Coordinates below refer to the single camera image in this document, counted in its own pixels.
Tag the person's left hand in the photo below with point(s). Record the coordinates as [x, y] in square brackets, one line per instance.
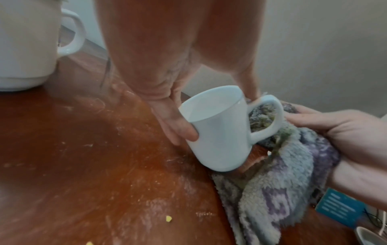
[157, 47]

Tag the person's right hand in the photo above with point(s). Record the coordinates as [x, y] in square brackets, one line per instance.
[359, 136]

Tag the fuzzy purple and white cloth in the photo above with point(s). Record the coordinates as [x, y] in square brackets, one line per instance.
[281, 186]

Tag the white ceramic mug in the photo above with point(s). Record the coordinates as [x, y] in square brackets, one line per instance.
[217, 134]

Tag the person's right forearm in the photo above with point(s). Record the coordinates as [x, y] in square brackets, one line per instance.
[362, 184]

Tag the blue printed card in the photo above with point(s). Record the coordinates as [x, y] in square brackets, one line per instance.
[340, 207]

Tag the white dish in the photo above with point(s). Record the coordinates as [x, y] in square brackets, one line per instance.
[370, 236]

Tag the large cream ceramic mug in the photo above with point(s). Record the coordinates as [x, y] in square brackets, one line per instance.
[27, 43]

